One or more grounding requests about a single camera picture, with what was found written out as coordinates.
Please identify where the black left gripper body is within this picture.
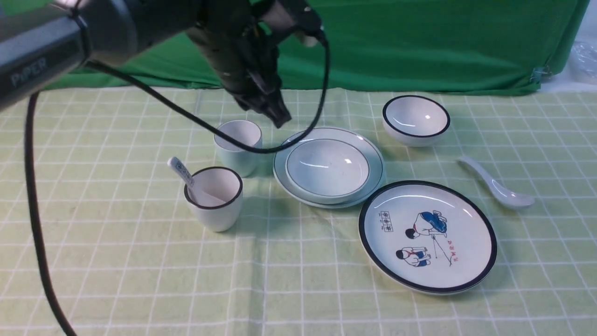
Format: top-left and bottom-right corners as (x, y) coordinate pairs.
(187, 0), (323, 110)

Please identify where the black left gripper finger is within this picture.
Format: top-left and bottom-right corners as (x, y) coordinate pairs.
(252, 91), (292, 128)

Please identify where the pale green cup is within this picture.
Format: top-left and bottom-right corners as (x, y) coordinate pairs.
(215, 120), (263, 178)

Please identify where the white ceramic spoon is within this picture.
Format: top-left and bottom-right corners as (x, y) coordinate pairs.
(456, 156), (535, 210)

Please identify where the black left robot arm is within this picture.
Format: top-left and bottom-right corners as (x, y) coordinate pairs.
(0, 0), (326, 127)

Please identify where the pale green shallow bowl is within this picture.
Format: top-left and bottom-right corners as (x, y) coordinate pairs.
(285, 139), (371, 204)

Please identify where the white cup black rim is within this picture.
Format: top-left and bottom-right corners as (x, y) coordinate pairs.
(183, 167), (244, 232)

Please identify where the white spoon in cup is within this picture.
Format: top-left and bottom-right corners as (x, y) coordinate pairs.
(167, 157), (224, 208)

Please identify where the pale green plate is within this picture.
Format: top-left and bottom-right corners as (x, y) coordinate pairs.
(273, 127), (385, 209)

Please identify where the green backdrop cloth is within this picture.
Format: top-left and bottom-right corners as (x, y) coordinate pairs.
(42, 0), (591, 97)

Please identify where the white bowl black rim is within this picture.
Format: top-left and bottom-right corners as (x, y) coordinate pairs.
(382, 94), (451, 147)

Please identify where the illustrated plate black rim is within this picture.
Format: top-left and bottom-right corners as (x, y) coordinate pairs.
(358, 180), (498, 295)

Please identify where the teal binder clip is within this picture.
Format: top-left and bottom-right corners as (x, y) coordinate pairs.
(529, 65), (553, 84)

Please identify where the clear plastic sheet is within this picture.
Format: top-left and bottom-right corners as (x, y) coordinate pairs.
(569, 41), (597, 85)

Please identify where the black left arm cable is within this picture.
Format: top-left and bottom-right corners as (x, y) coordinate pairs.
(23, 35), (331, 336)

